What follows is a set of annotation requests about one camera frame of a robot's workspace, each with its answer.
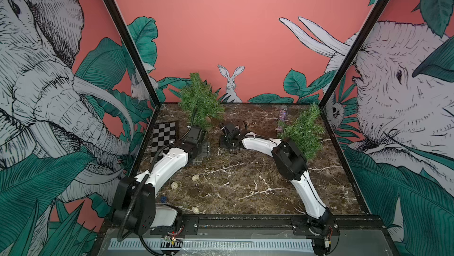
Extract white slotted cable duct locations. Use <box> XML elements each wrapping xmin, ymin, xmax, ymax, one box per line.
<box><xmin>107</xmin><ymin>238</ymin><xmax>314</xmax><ymax>252</ymax></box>

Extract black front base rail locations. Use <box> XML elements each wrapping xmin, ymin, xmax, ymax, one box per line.
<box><xmin>95</xmin><ymin>214</ymin><xmax>391</xmax><ymax>237</ymax></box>

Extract left black frame post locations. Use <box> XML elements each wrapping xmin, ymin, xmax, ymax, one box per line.
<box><xmin>88</xmin><ymin>0</ymin><xmax>161</xmax><ymax>107</ymax></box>

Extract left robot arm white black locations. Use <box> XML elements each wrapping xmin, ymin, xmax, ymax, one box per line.
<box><xmin>109</xmin><ymin>109</ymin><xmax>206</xmax><ymax>241</ymax></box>

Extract right black frame post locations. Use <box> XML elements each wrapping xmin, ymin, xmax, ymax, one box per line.
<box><xmin>318</xmin><ymin>0</ymin><xmax>407</xmax><ymax>108</ymax></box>

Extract green christmas tree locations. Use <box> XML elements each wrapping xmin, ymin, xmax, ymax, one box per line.
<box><xmin>278</xmin><ymin>104</ymin><xmax>325</xmax><ymax>160</ymax></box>
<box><xmin>179</xmin><ymin>73</ymin><xmax>224</xmax><ymax>130</ymax></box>

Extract black white checkerboard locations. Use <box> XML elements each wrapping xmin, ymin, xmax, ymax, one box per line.
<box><xmin>147</xmin><ymin>121</ymin><xmax>179</xmax><ymax>159</ymax></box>

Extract black frame post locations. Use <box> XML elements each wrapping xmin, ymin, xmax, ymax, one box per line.
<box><xmin>88</xmin><ymin>0</ymin><xmax>161</xmax><ymax>107</ymax></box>
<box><xmin>318</xmin><ymin>0</ymin><xmax>407</xmax><ymax>108</ymax></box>

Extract purple glitter tube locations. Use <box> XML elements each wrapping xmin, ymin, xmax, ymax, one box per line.
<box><xmin>276</xmin><ymin>105</ymin><xmax>288</xmax><ymax>133</ymax></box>

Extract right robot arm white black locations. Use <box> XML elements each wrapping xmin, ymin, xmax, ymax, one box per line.
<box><xmin>219</xmin><ymin>122</ymin><xmax>333</xmax><ymax>239</ymax></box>

